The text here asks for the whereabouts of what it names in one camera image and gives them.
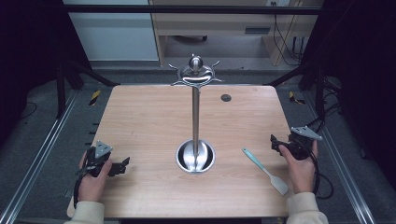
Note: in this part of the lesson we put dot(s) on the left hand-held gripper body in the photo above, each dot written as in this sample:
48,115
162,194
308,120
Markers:
96,157

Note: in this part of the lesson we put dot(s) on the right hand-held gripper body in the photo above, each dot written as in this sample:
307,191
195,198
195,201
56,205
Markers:
300,141

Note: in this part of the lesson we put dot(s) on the steel utensil rack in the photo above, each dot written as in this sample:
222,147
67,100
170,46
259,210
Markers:
195,118

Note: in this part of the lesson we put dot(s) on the person's left hand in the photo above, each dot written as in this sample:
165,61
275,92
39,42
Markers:
92,183

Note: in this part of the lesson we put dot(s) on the person's right hand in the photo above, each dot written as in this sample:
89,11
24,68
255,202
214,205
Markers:
299,172

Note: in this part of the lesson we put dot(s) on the black metal stand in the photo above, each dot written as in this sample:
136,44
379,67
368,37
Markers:
70,84
311,84

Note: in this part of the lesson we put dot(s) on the yellow black hazard tape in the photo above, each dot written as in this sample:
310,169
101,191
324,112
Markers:
94,97

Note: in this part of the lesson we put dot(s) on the round black table grommet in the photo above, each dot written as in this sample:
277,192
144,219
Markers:
226,98

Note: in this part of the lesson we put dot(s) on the white cabinet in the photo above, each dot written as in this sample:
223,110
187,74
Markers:
115,34

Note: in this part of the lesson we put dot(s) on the black horizontal bar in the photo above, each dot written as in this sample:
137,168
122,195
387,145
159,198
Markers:
193,9

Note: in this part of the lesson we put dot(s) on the aluminium floor rail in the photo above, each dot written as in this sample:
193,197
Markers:
345,168
34,161

